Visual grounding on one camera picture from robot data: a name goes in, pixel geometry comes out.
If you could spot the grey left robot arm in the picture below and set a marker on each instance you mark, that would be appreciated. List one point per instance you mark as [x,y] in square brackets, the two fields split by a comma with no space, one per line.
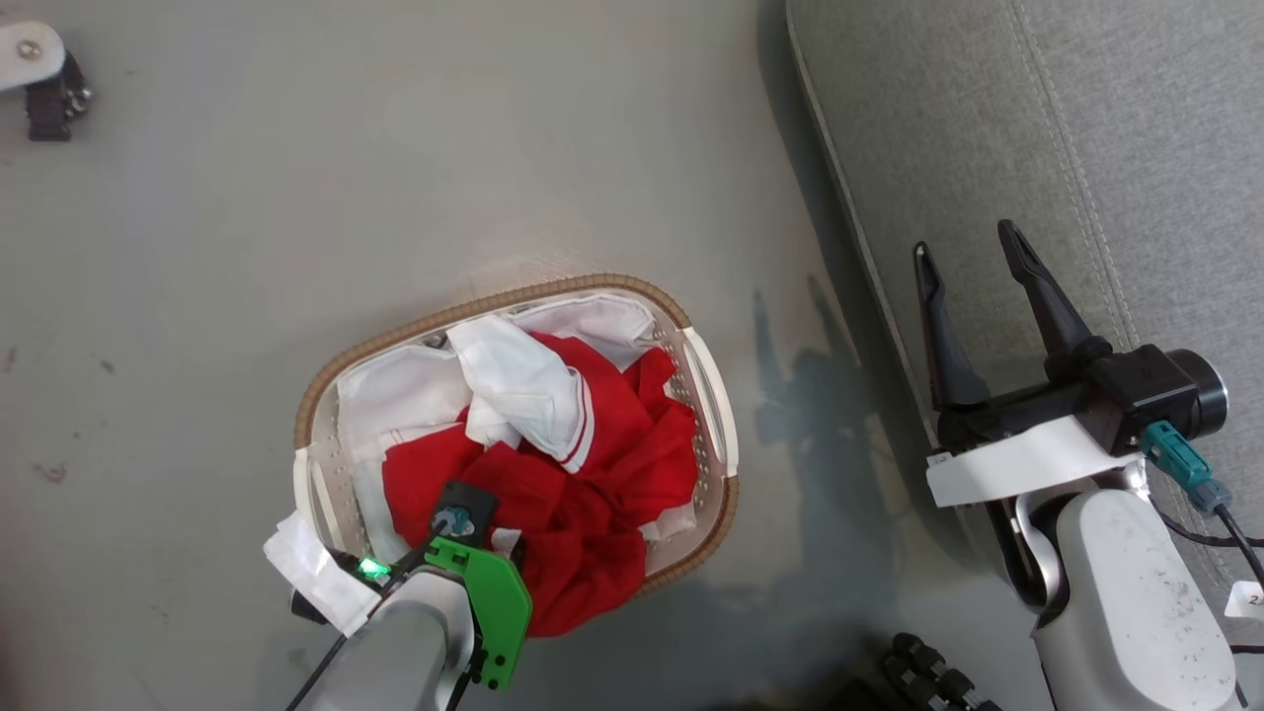
[405,652]

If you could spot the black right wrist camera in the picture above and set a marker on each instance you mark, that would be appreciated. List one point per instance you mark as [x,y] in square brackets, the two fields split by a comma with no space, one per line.
[1150,390]

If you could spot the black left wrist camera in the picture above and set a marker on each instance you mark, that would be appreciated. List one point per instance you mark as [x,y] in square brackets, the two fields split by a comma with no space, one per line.
[472,504]

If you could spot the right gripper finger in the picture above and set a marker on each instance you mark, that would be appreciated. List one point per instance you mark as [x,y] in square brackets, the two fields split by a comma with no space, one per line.
[943,336]
[1052,306]

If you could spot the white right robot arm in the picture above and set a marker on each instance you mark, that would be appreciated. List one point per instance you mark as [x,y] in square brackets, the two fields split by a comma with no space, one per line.
[1136,612]

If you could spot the red garment with white stripes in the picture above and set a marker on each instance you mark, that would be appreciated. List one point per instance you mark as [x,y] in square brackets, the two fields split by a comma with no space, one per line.
[612,494]

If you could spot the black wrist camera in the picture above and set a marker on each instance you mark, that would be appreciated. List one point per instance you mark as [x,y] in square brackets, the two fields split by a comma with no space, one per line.
[1150,390]
[472,504]

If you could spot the white plastic laundry basket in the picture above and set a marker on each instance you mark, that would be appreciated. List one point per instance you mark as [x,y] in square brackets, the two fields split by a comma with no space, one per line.
[714,405]

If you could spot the small white paper tag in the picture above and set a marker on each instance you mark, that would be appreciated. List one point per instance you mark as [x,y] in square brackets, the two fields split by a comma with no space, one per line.
[1248,598]

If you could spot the black caster wheel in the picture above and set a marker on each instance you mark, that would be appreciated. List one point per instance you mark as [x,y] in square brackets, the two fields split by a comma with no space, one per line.
[49,109]

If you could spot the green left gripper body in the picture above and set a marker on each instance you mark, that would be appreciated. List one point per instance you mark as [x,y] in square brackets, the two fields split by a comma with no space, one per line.
[494,602]

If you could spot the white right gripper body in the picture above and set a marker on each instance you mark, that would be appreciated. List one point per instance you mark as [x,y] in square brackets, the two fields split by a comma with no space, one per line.
[1027,459]

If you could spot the grey fabric sofa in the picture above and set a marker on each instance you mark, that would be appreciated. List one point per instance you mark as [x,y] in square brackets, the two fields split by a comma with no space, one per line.
[1086,99]

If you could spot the white cloth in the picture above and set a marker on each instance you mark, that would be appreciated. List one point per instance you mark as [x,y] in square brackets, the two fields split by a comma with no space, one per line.
[523,385]

